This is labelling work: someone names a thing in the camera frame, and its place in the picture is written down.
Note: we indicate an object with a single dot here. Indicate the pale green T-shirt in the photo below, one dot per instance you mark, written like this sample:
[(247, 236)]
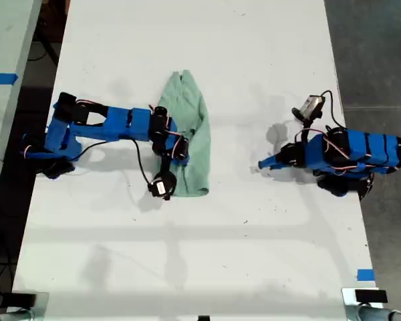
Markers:
[(194, 110)]

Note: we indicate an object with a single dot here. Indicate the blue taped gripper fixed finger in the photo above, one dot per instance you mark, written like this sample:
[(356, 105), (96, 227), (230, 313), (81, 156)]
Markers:
[(191, 131), (270, 161)]

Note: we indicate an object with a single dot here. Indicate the small black box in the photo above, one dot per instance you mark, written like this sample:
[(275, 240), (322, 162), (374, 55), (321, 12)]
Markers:
[(18, 299), (371, 296)]

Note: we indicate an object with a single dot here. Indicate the short blue tape strip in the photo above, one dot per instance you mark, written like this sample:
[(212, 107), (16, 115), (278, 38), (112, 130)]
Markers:
[(365, 275)]

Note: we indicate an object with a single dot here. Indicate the long blue tape strip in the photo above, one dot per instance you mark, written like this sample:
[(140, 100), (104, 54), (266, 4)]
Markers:
[(0, 78)]

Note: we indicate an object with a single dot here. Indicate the silver black camera box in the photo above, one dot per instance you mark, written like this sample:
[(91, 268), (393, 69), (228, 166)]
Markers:
[(309, 106)]

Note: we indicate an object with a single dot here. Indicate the white side table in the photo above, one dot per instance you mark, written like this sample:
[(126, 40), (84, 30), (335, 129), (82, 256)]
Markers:
[(5, 50)]

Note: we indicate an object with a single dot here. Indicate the silver metal bracket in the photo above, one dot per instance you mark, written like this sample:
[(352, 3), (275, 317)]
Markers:
[(347, 296)]

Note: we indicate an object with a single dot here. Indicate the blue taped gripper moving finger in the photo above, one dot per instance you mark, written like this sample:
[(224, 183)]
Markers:
[(275, 167), (180, 161)]

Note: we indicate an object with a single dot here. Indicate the black camera box with label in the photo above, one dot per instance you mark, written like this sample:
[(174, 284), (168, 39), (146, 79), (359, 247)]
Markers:
[(162, 187)]

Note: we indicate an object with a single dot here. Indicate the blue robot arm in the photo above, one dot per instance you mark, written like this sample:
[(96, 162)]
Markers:
[(364, 150), (97, 125)]

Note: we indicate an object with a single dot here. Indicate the short black camera stalk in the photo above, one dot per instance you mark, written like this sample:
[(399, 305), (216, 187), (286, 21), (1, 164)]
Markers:
[(166, 164), (306, 130)]

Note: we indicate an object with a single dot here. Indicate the grey metal pipe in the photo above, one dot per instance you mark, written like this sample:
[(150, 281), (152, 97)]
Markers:
[(371, 314), (6, 316)]

